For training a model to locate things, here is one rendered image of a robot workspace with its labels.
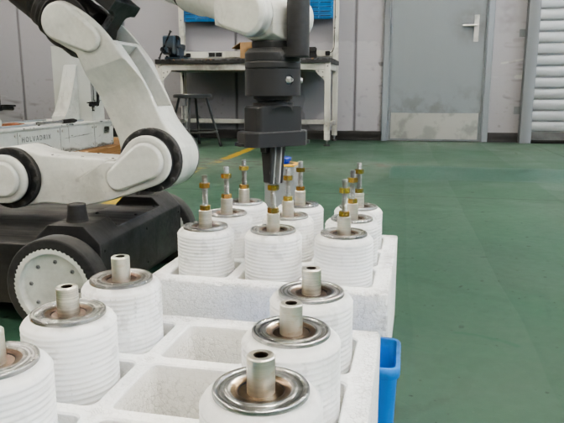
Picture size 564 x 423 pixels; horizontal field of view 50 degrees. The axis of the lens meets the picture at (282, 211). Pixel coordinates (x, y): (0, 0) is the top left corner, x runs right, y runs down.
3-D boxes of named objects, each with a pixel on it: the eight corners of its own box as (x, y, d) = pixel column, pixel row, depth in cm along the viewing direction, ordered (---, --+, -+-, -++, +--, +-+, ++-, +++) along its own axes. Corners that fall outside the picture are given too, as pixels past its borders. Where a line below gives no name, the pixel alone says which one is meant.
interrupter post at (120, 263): (107, 284, 73) (106, 258, 73) (117, 279, 76) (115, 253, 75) (126, 285, 73) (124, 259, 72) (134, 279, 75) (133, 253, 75)
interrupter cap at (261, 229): (251, 237, 97) (251, 233, 96) (249, 227, 104) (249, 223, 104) (298, 237, 97) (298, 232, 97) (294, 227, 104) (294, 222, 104)
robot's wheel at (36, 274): (9, 333, 122) (1, 237, 118) (24, 324, 127) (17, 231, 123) (101, 341, 118) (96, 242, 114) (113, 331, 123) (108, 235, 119)
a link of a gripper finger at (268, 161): (265, 181, 100) (265, 144, 99) (276, 184, 97) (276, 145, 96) (257, 182, 99) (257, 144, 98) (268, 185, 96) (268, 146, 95)
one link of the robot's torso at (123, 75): (138, 206, 133) (21, 22, 130) (168, 193, 150) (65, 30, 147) (193, 170, 129) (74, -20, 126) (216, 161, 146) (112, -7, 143)
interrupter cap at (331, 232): (354, 229, 103) (354, 225, 103) (375, 239, 96) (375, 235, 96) (313, 232, 100) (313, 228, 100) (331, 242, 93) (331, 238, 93)
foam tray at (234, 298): (150, 379, 102) (145, 277, 99) (222, 302, 140) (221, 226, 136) (383, 405, 94) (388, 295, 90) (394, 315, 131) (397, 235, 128)
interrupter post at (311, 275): (299, 298, 69) (299, 270, 68) (302, 291, 71) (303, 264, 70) (320, 300, 68) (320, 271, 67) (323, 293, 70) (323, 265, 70)
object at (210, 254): (169, 331, 105) (165, 230, 101) (201, 314, 113) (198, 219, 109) (216, 342, 100) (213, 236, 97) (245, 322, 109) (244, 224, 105)
